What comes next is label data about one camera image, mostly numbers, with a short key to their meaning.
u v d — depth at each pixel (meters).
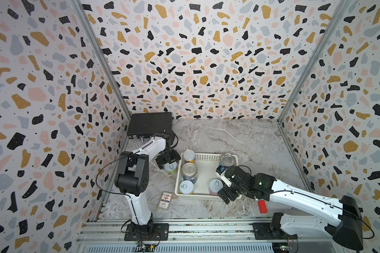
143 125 1.21
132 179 0.51
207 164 0.97
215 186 0.84
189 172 0.82
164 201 0.82
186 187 0.82
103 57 0.86
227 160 0.88
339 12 0.73
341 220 0.40
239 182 0.57
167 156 0.79
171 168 0.90
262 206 0.82
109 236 0.73
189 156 0.85
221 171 0.67
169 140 0.74
